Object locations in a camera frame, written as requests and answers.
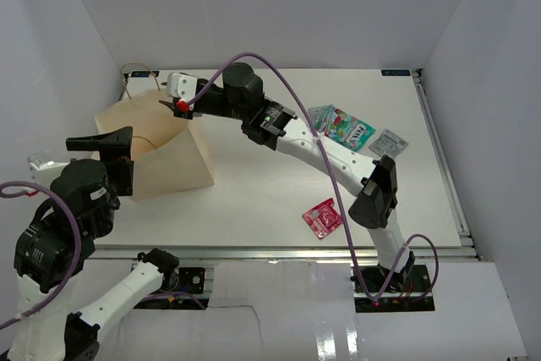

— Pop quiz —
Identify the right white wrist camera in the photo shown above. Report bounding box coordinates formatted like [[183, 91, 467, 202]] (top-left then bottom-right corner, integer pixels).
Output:
[[167, 73, 198, 101]]

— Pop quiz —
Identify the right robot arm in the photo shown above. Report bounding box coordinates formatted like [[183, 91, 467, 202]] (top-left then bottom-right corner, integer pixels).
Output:
[[164, 63, 415, 293]]

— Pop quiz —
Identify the blue table label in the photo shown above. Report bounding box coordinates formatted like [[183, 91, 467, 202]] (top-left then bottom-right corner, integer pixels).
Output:
[[380, 69, 411, 77]]

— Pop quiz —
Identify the beige paper bag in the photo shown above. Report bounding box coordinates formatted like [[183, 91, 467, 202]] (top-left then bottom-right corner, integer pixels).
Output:
[[95, 66, 215, 200]]

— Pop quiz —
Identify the teal fruit candy bag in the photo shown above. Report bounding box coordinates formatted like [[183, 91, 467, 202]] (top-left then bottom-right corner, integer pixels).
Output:
[[308, 105, 375, 152]]

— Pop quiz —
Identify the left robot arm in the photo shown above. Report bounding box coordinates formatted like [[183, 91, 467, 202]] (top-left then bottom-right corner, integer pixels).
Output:
[[1, 126, 179, 360]]

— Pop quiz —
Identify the silver grey sachet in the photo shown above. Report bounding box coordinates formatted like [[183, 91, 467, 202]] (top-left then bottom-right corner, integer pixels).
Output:
[[369, 129, 409, 159]]

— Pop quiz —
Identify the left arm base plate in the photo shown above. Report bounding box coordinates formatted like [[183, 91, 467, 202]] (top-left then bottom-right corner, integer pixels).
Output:
[[135, 267, 209, 310]]

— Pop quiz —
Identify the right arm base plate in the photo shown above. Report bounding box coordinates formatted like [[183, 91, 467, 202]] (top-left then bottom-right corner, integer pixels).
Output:
[[350, 265, 435, 314]]

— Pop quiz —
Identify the aluminium front rail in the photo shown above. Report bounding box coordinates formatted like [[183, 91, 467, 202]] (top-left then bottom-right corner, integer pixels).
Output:
[[92, 246, 477, 261]]

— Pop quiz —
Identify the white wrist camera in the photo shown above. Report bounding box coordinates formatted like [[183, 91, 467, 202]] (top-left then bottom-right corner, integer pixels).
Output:
[[167, 73, 198, 101], [27, 151, 68, 187]]

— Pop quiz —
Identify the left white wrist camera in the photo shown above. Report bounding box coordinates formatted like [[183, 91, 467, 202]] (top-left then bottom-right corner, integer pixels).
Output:
[[27, 151, 68, 187]]

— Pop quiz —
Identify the red snack packet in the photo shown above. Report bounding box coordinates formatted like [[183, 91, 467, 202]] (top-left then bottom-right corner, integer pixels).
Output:
[[302, 198, 343, 240]]

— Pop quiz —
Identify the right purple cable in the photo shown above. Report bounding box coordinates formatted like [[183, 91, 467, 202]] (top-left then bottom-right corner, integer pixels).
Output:
[[177, 52, 440, 303]]

